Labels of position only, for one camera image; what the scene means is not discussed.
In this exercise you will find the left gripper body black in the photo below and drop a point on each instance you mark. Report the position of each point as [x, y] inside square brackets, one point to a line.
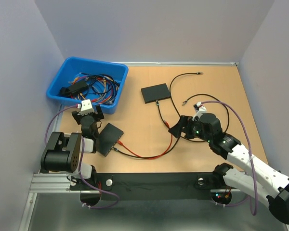
[96, 117]

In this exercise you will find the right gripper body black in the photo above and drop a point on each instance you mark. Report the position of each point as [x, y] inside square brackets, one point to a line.
[194, 129]

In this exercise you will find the black network switch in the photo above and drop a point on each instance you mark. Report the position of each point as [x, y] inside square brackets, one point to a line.
[108, 137]
[155, 93]

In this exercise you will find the blue plastic bin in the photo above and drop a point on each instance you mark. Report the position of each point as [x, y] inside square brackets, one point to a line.
[82, 79]

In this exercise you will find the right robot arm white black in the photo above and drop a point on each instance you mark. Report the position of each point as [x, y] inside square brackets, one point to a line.
[257, 179]

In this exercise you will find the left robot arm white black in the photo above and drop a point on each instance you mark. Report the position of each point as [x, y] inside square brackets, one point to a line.
[62, 152]

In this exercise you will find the black base mat strip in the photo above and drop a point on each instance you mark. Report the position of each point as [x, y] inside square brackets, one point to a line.
[163, 186]

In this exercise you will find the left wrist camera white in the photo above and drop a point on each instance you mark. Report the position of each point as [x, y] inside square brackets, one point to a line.
[85, 107]

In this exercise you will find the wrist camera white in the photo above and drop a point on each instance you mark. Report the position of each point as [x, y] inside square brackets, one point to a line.
[85, 107]
[200, 109]

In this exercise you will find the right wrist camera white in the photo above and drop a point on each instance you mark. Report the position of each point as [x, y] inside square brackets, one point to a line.
[200, 109]

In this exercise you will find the aluminium frame rail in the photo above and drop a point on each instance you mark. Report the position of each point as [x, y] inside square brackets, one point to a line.
[58, 182]

